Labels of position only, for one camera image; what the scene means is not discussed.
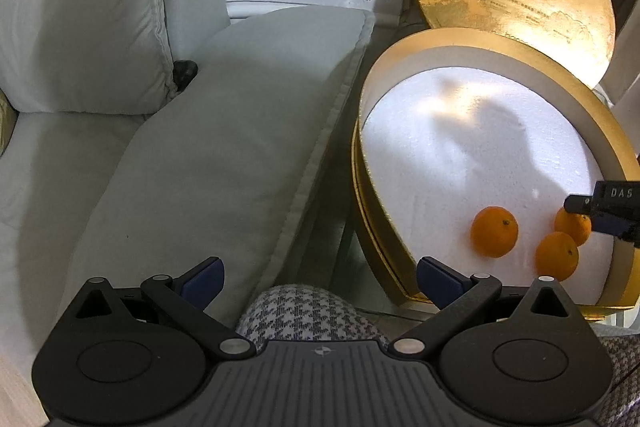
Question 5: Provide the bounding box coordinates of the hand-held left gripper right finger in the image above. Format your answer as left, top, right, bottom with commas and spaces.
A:
391, 256, 577, 361

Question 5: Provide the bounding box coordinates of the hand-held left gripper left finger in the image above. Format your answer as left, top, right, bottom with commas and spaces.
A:
74, 256, 252, 361

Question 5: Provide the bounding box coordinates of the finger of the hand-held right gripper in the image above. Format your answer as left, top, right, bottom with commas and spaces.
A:
563, 179, 640, 249

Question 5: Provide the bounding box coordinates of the orange mandarin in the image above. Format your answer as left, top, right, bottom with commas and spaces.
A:
470, 206, 519, 258
554, 208, 593, 248
535, 232, 580, 282

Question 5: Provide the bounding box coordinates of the round gold box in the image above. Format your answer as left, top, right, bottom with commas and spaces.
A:
351, 27, 640, 321

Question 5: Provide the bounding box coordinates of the houndstooth patterned cloth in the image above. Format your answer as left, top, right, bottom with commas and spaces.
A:
235, 285, 640, 427

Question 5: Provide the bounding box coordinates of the long grey-white cushion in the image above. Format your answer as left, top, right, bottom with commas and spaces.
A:
56, 5, 377, 326

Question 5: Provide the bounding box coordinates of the small black object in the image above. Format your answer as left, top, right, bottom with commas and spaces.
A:
172, 59, 199, 89

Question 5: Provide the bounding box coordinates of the white back pillow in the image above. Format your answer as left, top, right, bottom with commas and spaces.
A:
0, 0, 179, 116

